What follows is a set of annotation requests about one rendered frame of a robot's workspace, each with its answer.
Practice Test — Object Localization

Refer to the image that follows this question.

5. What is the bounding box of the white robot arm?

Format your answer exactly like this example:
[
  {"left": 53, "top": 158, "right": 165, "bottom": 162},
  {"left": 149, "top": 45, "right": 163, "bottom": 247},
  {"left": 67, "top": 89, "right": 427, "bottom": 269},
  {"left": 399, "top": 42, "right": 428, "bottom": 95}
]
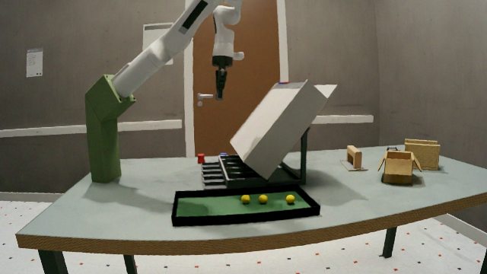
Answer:
[{"left": 110, "top": 0, "right": 244, "bottom": 97}]

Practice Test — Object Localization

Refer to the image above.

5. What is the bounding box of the red plug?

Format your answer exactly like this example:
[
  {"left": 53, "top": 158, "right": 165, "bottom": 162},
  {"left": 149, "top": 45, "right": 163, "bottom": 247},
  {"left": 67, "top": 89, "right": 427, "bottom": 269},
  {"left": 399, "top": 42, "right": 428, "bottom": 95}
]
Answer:
[{"left": 197, "top": 154, "right": 205, "bottom": 164}]

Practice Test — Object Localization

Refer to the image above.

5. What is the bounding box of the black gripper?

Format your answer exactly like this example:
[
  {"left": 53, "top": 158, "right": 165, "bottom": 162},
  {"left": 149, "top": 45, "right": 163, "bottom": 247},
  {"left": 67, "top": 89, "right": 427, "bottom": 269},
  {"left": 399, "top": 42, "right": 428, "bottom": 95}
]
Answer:
[{"left": 212, "top": 56, "right": 233, "bottom": 100}]

